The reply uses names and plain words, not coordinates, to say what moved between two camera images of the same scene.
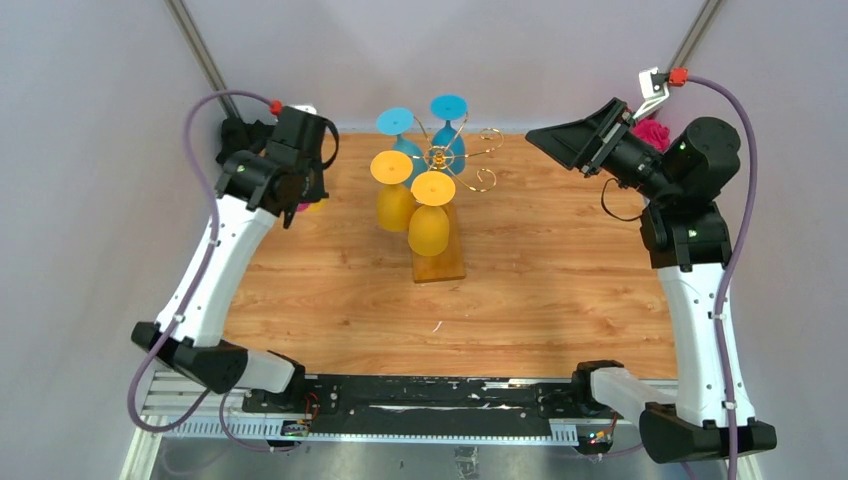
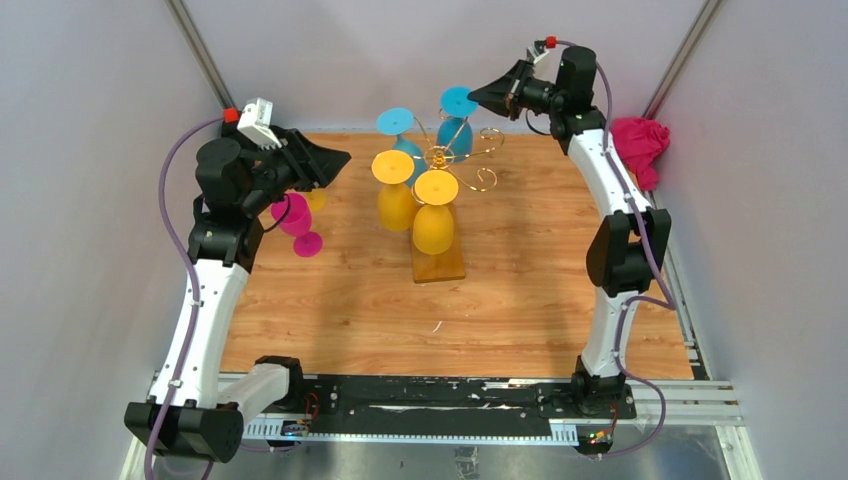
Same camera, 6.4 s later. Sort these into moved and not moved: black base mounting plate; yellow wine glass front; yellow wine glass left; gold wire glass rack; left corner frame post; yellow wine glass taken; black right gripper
Moved: black right gripper; gold wire glass rack
Not moved: yellow wine glass left; left corner frame post; black base mounting plate; yellow wine glass taken; yellow wine glass front
